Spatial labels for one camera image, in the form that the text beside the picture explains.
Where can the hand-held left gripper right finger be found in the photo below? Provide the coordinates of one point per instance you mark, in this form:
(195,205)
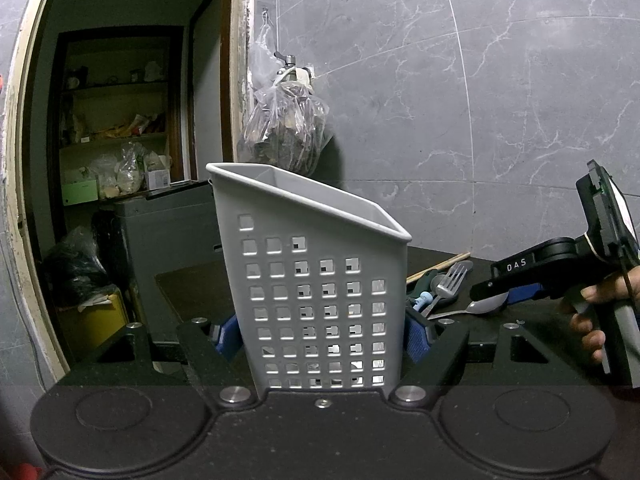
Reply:
(417,340)

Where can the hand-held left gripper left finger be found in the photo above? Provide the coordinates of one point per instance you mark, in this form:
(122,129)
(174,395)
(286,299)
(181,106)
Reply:
(227,336)

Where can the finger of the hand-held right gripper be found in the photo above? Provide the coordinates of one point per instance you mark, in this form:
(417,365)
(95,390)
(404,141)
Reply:
(525,294)
(515,265)

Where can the metal fork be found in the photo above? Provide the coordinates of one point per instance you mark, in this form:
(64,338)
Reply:
(450,282)

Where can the wooden chopstick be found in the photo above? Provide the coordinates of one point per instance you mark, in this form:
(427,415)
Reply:
(440,266)

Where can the grey perforated utensil basket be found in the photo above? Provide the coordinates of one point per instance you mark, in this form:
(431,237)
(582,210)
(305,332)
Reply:
(300,210)

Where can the person's right hand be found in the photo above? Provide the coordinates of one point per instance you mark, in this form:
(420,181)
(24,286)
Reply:
(587,296)

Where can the grey cabinet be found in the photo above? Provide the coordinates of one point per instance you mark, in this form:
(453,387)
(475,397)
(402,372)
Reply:
(165,240)

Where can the yellow box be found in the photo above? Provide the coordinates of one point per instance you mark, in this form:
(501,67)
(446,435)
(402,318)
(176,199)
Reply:
(95,325)

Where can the black garbage bag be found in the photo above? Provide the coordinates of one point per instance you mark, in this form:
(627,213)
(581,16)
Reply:
(75,265)

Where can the small white box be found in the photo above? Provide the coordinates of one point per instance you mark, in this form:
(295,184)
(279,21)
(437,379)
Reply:
(159,178)

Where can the clear bags of food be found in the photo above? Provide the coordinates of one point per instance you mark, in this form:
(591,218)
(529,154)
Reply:
(122,170)

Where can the green box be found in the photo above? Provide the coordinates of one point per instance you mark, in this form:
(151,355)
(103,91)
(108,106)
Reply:
(80,192)

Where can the clear plastic hanging bag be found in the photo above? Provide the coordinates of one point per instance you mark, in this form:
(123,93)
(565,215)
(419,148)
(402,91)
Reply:
(285,125)

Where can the wooden shelf unit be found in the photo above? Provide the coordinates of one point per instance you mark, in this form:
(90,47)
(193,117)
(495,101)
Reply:
(115,86)

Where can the cream door frame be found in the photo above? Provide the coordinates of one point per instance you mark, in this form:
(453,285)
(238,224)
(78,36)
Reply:
(243,60)

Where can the wall faucet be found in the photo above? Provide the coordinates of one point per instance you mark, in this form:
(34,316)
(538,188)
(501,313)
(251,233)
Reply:
(290,60)

